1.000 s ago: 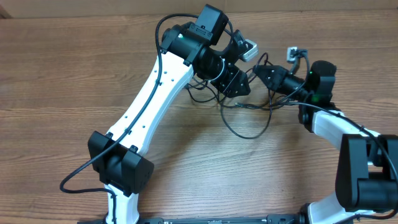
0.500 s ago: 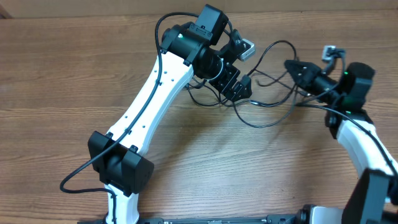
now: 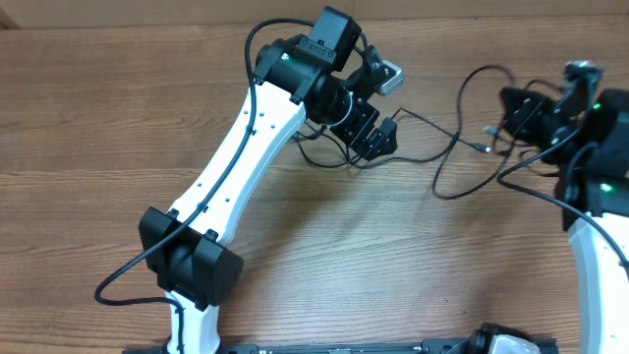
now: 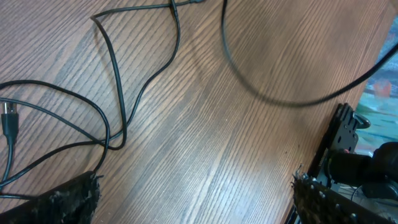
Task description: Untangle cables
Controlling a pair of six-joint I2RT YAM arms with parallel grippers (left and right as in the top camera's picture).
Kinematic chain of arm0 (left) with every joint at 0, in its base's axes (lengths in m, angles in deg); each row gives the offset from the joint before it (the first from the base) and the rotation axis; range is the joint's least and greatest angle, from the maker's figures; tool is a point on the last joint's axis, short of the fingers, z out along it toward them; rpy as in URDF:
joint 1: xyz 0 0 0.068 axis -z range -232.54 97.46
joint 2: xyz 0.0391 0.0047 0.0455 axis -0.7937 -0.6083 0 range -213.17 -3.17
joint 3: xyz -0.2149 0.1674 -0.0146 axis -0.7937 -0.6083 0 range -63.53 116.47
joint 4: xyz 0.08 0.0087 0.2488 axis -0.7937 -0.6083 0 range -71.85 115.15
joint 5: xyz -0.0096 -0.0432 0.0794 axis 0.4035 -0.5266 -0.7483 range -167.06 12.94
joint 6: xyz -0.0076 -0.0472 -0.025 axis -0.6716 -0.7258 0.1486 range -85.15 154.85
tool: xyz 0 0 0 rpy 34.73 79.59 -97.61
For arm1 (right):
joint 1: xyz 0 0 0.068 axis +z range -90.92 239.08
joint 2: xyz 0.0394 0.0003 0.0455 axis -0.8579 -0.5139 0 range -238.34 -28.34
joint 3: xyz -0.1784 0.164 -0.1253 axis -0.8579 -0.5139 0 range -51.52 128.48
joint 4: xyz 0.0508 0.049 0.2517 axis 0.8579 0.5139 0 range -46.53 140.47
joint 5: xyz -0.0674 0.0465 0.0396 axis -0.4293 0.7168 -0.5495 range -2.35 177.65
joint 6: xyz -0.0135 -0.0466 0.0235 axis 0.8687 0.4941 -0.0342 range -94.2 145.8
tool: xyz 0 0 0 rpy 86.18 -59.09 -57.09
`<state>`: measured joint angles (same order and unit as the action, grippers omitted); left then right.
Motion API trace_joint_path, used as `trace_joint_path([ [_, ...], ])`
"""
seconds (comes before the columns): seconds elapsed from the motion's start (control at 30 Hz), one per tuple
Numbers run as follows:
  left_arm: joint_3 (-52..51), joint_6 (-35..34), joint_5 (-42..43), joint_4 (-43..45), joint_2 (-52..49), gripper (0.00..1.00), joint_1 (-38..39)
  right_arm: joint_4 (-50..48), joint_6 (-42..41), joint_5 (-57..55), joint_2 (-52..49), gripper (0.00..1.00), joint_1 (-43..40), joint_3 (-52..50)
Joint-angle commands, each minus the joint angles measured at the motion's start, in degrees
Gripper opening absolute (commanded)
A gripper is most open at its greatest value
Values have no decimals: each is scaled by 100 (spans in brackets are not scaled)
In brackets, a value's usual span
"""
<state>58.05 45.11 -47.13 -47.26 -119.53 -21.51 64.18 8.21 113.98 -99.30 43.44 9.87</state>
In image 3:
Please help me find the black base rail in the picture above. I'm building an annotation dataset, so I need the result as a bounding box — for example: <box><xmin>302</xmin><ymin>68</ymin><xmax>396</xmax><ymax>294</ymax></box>
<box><xmin>122</xmin><ymin>322</ymin><xmax>559</xmax><ymax>354</ymax></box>

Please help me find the black separated cable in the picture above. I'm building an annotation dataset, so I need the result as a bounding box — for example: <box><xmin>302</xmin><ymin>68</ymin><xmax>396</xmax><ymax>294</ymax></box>
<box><xmin>431</xmin><ymin>64</ymin><xmax>564</xmax><ymax>201</ymax></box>

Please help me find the black cable bundle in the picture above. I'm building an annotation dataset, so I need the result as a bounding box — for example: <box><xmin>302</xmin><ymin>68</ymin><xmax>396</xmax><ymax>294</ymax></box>
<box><xmin>292</xmin><ymin>106</ymin><xmax>492</xmax><ymax>171</ymax></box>

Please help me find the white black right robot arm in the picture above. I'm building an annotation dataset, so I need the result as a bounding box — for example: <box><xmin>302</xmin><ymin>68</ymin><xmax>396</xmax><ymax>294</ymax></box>
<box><xmin>500</xmin><ymin>88</ymin><xmax>628</xmax><ymax>353</ymax></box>

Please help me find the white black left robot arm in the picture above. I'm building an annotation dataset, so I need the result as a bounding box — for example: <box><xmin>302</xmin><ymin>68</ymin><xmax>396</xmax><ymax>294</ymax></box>
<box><xmin>139</xmin><ymin>7</ymin><xmax>403</xmax><ymax>353</ymax></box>

